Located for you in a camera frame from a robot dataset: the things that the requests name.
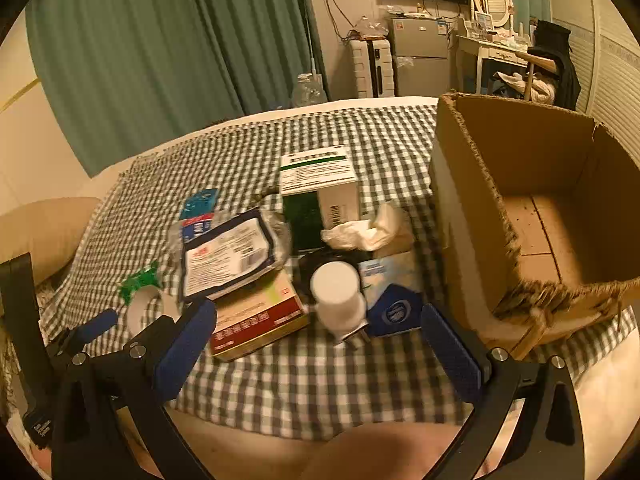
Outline brown cardboard box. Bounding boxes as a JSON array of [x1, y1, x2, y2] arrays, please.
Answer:
[[429, 91, 640, 361]]

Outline white dressing table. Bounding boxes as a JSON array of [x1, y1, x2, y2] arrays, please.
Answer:
[[455, 35, 531, 96]]

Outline red white box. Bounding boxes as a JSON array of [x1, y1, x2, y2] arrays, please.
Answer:
[[209, 272, 310, 363]]

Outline white tape roll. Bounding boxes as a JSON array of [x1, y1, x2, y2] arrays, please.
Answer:
[[125, 287, 181, 336]]

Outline white tissue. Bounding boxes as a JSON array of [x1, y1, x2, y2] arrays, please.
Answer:
[[320, 202, 416, 253]]

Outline white clothes pile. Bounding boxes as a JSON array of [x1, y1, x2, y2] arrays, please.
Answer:
[[492, 71, 558, 106]]

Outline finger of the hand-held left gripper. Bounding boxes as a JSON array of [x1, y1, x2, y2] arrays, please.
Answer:
[[46, 309, 120, 376]]

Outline black garment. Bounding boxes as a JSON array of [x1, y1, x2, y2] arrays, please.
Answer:
[[530, 19, 582, 111]]

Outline white bed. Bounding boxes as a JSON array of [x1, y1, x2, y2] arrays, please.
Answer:
[[75, 94, 441, 201]]

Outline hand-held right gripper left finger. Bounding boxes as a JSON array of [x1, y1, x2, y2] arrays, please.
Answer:
[[52, 299, 218, 480]]

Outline white louvred wardrobe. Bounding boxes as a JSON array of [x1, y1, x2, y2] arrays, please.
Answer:
[[545, 0, 640, 161]]

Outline green white checked blanket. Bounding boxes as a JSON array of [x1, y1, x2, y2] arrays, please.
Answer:
[[40, 102, 626, 443]]

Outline beige pillow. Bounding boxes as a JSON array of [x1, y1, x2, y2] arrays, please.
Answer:
[[0, 197, 103, 286]]

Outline white plastic bottle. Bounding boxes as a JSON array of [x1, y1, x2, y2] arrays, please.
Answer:
[[309, 260, 368, 343]]

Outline wide green curtain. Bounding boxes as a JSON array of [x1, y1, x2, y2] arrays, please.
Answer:
[[25, 0, 326, 178]]

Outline green plastic wrapper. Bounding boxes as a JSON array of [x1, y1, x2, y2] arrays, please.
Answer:
[[117, 262, 161, 303]]

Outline grey fridge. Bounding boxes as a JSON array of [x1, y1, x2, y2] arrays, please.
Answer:
[[389, 16, 453, 98]]

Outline small blue packet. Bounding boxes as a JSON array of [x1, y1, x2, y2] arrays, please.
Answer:
[[181, 188, 221, 221]]

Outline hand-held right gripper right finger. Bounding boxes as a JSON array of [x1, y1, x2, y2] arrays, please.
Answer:
[[420, 302, 586, 480]]

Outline blue white tissue packet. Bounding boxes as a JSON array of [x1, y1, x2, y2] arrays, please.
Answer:
[[357, 252, 426, 338]]

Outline white suitcase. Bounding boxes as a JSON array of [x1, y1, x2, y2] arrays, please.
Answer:
[[349, 37, 396, 100]]

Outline clear water jug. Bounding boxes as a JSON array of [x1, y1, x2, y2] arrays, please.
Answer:
[[291, 72, 328, 108]]

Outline green white medicine box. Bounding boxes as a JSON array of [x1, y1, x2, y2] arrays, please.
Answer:
[[278, 145, 360, 253]]

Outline clear pouch with white label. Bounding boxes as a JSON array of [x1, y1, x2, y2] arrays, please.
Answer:
[[170, 207, 293, 306]]

